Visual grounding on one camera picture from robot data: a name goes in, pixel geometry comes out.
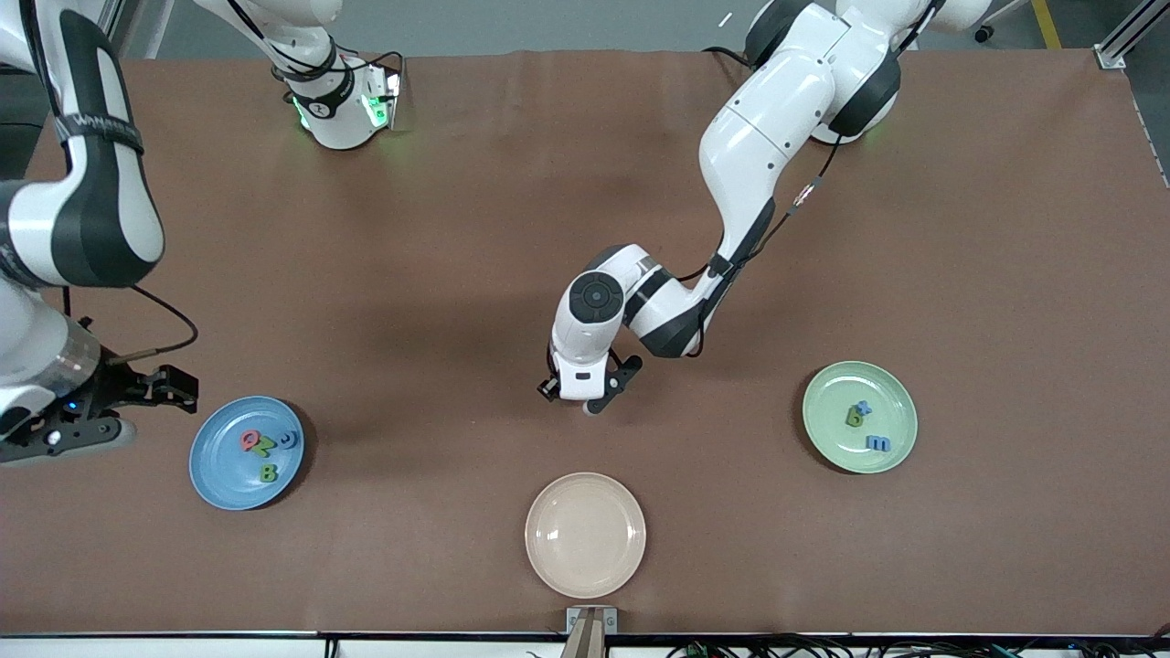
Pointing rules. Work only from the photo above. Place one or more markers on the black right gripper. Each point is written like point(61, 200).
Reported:
point(121, 390)

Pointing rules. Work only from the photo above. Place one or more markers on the red letter Q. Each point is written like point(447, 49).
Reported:
point(244, 441)

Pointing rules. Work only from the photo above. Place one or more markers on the black caster wheel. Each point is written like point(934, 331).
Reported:
point(983, 34)

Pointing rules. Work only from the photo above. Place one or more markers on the right arm base connector plate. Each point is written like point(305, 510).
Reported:
point(382, 100)

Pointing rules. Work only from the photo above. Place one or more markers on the green letter N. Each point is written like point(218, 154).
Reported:
point(265, 448)

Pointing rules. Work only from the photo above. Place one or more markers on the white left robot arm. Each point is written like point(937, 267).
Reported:
point(768, 128)

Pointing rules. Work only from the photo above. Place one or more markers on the white table edge strip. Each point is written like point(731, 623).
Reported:
point(137, 649)

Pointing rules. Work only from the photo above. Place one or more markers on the beige plate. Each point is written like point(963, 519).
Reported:
point(585, 535)

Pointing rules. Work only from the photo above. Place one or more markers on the green plate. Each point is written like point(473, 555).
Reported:
point(887, 393)

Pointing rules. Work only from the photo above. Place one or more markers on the blue lowercase letter m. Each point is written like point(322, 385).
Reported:
point(877, 443)

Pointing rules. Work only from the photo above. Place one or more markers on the blue letter C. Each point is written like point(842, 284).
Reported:
point(291, 445)

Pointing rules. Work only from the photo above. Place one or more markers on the small metal bracket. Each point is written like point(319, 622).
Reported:
point(574, 621)

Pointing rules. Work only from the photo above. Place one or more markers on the blue plate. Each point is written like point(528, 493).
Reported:
point(219, 475)

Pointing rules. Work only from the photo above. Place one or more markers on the brown table mat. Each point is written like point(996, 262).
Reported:
point(1005, 548)

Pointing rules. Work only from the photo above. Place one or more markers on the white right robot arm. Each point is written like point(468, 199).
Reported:
point(91, 91)

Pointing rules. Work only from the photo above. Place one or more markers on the green lowercase letter b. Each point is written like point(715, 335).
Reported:
point(853, 420)

